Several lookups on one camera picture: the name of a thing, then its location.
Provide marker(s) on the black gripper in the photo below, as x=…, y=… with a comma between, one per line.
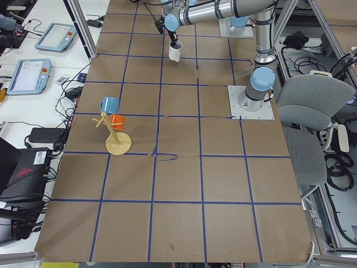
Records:
x=173, y=36

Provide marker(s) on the white ceramic mug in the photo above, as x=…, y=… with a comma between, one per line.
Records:
x=175, y=52

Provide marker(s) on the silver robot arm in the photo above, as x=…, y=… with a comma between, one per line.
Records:
x=185, y=13
x=238, y=22

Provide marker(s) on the black adapter on desk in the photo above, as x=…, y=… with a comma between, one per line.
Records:
x=94, y=23

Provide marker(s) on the blue mug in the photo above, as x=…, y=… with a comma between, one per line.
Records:
x=110, y=105

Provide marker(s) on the orange mug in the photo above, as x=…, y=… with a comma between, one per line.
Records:
x=117, y=121

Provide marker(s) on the white remote control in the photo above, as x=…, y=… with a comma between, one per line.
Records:
x=61, y=80

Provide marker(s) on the far teach pendant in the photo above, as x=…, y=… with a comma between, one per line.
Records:
x=57, y=37

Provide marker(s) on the teach pendant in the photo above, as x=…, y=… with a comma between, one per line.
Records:
x=30, y=77
x=57, y=37

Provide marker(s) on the grey office chair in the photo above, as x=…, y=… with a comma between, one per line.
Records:
x=306, y=105

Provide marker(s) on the near teach pendant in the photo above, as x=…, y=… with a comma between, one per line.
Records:
x=30, y=77

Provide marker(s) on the black power adapter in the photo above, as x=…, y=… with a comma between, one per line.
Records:
x=46, y=135

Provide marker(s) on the black red computer box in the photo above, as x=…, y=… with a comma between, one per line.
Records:
x=22, y=173

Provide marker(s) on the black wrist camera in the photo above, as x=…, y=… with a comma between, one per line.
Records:
x=160, y=25

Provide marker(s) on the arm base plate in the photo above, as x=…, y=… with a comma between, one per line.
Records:
x=241, y=33
x=241, y=107

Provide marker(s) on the aluminium frame post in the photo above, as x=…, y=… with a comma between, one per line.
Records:
x=79, y=21

